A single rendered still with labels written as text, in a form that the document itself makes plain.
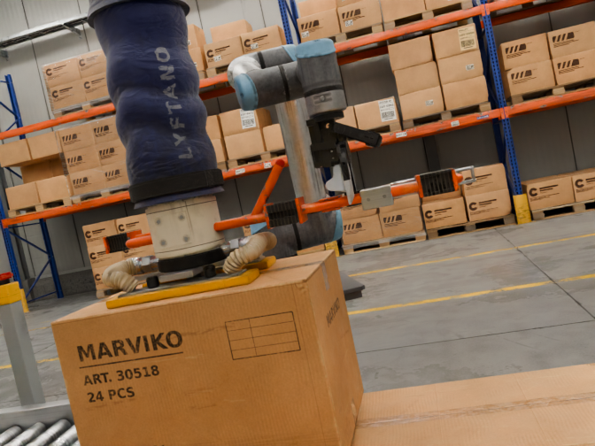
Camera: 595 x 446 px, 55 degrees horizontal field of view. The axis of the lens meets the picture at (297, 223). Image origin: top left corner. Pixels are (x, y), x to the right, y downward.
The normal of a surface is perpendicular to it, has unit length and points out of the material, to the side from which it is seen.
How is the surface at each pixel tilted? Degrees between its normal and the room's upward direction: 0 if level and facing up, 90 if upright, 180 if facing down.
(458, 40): 89
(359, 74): 90
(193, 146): 75
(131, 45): 79
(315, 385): 90
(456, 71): 93
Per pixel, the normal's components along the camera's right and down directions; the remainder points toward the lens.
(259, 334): -0.21, 0.11
